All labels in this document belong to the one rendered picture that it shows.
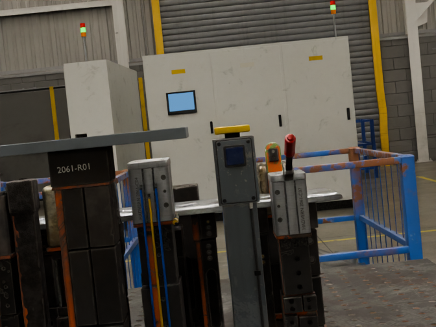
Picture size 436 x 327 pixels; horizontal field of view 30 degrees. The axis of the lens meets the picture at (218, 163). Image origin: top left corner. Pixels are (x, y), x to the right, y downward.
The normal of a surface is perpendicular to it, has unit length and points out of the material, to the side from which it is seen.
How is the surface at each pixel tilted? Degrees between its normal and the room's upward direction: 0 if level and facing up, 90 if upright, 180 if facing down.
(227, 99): 90
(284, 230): 90
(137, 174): 90
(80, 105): 90
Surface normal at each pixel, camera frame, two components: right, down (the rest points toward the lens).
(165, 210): 0.00, 0.05
